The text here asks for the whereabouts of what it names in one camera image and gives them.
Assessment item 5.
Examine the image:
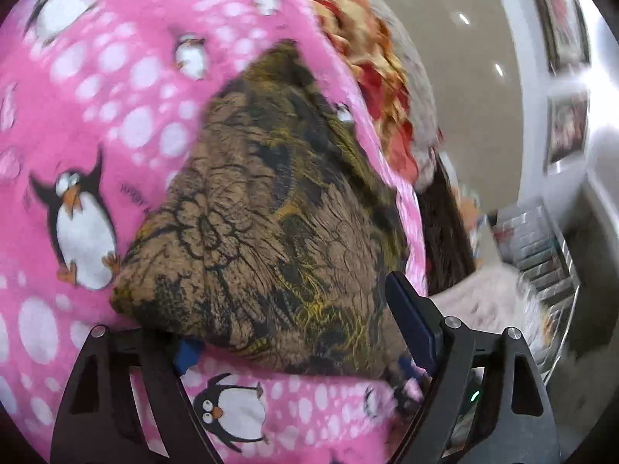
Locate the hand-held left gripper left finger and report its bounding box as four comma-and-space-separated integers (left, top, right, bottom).
50, 325, 228, 464

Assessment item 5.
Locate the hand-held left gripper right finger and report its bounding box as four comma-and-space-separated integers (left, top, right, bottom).
385, 271, 562, 464

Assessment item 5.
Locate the brown floral shirt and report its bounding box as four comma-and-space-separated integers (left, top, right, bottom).
110, 39, 426, 380

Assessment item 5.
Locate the white fluffy blanket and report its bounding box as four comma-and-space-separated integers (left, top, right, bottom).
428, 271, 545, 344

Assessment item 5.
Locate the dark brown fabric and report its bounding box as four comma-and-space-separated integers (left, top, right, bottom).
416, 152, 477, 295

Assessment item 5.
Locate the clutter of bottles and bags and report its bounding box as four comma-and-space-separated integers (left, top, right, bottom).
457, 186, 490, 233

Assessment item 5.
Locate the silver metal rack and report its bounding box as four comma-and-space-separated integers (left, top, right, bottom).
493, 203, 581, 382

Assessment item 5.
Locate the red yellow floral blanket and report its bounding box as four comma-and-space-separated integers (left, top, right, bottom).
285, 0, 446, 191

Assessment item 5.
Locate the red orange floral quilt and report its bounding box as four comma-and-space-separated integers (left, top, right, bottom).
292, 0, 421, 182

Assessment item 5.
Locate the pink penguin blanket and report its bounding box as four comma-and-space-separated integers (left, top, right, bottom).
0, 0, 429, 464

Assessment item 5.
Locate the small framed wall picture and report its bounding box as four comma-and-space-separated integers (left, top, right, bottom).
544, 91, 591, 171

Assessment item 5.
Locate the large framed wall picture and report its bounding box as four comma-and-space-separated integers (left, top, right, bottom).
525, 0, 592, 74

